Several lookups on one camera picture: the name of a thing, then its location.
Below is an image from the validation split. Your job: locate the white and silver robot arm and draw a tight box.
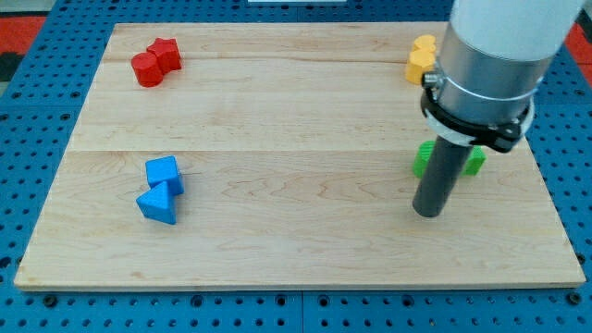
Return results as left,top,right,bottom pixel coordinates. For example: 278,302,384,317
421,0,585,154

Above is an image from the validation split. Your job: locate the green circle block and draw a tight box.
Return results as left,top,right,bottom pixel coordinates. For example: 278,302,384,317
413,141,435,179

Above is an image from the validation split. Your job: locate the red star block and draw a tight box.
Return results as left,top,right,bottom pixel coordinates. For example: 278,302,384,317
146,38,182,74

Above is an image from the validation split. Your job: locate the light wooden board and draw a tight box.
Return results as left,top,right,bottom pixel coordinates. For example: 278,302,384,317
14,22,586,291

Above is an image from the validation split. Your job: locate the blue cube block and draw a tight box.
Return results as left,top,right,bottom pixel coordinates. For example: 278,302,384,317
145,155,184,196

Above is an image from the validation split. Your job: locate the blue triangle block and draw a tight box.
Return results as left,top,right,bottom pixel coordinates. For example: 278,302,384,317
136,182,177,225

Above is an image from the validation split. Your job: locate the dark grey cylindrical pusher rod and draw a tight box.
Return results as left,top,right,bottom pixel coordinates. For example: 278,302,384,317
413,137,473,217

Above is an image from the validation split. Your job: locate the yellow hexagon block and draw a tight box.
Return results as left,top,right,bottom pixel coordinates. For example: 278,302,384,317
404,49,436,85

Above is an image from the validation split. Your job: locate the yellow heart block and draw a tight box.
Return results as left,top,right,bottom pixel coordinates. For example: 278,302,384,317
412,34,437,54

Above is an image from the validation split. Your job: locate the red cylinder block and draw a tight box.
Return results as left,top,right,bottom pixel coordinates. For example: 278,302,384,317
130,52,164,88

